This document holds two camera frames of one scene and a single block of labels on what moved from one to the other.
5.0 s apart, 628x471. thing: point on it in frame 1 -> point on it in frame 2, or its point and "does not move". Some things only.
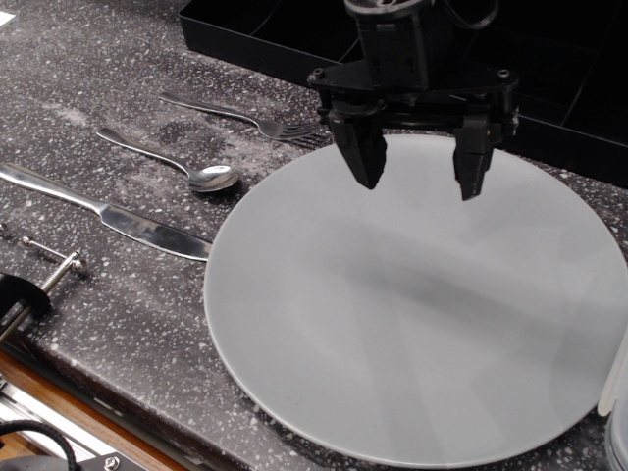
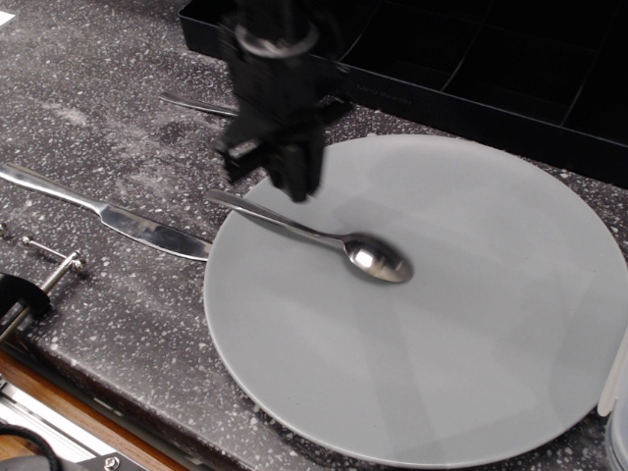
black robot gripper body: [396, 83] -> [284, 96]
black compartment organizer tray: [552, 72] does not move
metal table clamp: [19, 297] does not move
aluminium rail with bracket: [90, 453] does not move
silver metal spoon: [206, 179] -> [378, 257]
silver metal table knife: [138, 230] does not move
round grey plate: [407, 325] does not move
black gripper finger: [360, 137] -> [296, 166]
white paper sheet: [4, 17] does not move
